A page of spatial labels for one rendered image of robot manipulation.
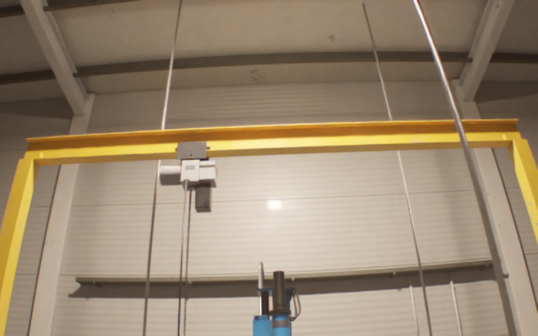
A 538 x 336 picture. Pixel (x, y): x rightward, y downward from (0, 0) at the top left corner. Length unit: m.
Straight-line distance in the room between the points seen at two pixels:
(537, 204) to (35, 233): 6.88
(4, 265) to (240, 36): 4.91
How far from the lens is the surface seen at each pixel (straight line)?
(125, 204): 7.04
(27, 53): 8.36
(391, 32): 7.52
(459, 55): 8.11
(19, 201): 4.66
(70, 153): 4.77
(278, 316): 3.98
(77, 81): 8.20
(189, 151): 4.23
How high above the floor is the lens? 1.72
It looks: 30 degrees up
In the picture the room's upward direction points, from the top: 2 degrees counter-clockwise
